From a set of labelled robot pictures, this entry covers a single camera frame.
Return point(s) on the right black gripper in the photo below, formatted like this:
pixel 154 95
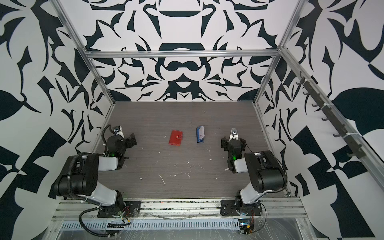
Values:
pixel 233 142

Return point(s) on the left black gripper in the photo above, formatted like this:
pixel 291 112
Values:
pixel 130 140

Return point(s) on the white VIP card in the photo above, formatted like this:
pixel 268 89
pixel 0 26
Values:
pixel 201 132

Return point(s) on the blue card box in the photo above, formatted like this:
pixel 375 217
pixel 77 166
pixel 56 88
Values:
pixel 199 135

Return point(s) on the red leather card holder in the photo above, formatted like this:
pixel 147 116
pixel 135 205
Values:
pixel 176 138

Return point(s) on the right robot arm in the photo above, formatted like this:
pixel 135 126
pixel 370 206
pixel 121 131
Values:
pixel 265 172

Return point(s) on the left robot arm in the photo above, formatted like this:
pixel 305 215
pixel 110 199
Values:
pixel 79 177

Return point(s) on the small circuit board left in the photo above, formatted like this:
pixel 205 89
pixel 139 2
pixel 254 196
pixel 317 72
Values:
pixel 112 225

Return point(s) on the small circuit board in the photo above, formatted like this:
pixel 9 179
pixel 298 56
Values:
pixel 246 226
pixel 112 225

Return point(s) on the small circuit board right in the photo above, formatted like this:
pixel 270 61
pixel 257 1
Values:
pixel 246 226

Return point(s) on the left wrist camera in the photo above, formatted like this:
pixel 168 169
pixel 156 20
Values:
pixel 118 130

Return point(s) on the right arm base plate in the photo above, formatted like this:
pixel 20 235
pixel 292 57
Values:
pixel 238 209

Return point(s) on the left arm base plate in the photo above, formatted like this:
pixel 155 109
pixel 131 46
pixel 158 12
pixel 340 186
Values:
pixel 128 209

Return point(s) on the wall hook rack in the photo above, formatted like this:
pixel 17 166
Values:
pixel 333 115

